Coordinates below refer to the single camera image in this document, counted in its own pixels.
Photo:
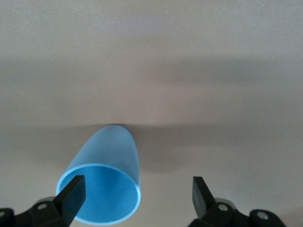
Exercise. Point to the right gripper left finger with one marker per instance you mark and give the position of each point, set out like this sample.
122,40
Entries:
68,201

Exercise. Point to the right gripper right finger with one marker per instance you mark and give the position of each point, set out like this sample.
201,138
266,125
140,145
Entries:
203,203

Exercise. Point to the blue plastic cup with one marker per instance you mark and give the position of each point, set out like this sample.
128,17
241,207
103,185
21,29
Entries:
111,146

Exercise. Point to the brown table cover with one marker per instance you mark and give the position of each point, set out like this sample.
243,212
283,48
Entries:
189,71

